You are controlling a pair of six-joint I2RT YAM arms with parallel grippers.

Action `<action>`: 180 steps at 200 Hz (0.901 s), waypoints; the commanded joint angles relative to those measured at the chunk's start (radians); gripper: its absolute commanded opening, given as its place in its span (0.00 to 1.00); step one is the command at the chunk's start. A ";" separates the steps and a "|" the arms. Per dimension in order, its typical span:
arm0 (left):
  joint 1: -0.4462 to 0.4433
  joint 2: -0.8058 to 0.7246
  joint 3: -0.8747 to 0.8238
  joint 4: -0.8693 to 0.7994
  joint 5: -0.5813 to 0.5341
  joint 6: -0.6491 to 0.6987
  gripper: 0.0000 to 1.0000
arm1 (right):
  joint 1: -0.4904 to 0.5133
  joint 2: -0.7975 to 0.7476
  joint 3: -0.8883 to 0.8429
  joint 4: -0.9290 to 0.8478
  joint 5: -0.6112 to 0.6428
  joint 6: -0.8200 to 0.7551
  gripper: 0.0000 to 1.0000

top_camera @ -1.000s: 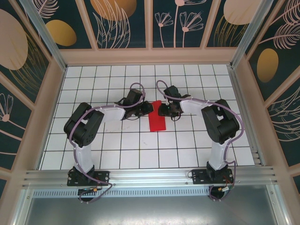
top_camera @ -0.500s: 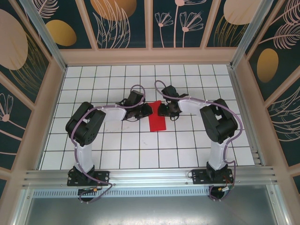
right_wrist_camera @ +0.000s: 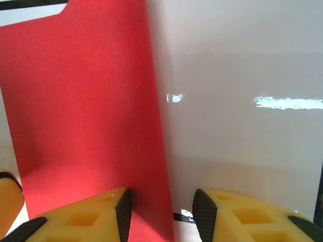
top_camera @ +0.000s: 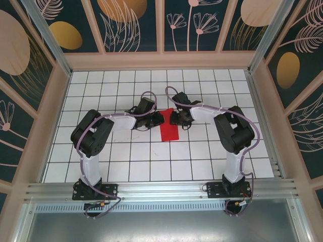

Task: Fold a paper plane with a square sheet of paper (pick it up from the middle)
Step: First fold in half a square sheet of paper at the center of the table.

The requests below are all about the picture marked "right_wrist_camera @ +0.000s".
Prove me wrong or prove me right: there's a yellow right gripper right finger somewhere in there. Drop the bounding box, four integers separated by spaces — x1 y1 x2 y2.
192 188 319 242

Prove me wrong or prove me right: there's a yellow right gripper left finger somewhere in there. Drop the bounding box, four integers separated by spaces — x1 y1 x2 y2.
2 186 133 242

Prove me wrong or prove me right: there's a red paper sheet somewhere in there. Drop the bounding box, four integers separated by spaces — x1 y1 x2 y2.
0 0 176 242

